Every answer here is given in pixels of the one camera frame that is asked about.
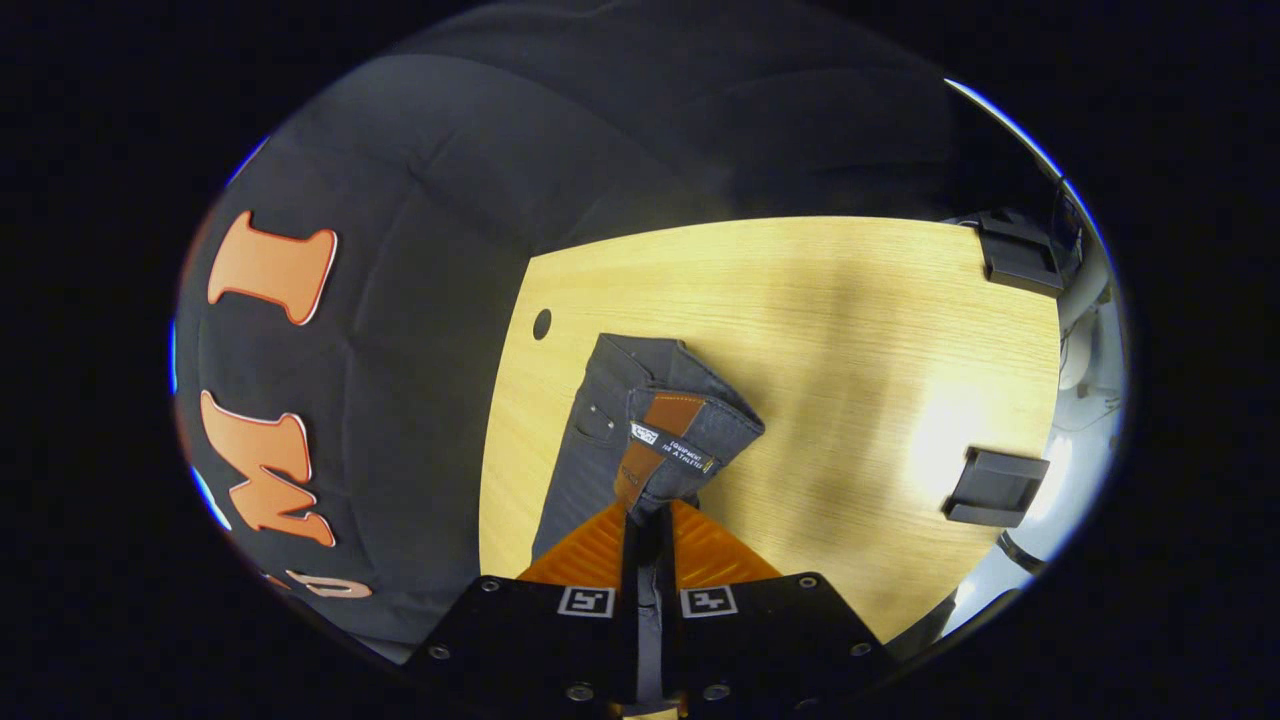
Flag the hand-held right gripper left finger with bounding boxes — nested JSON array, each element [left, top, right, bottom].
[[405, 502, 643, 716]]

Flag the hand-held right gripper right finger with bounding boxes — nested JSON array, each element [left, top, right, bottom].
[[658, 499, 898, 717]]

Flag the black table clamp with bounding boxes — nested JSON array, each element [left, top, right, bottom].
[[942, 447, 1052, 529], [955, 208, 1067, 298]]

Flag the dark grey jeans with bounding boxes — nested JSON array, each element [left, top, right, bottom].
[[530, 333, 767, 703]]

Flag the white rounded object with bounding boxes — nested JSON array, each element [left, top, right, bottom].
[[1057, 262, 1113, 393]]

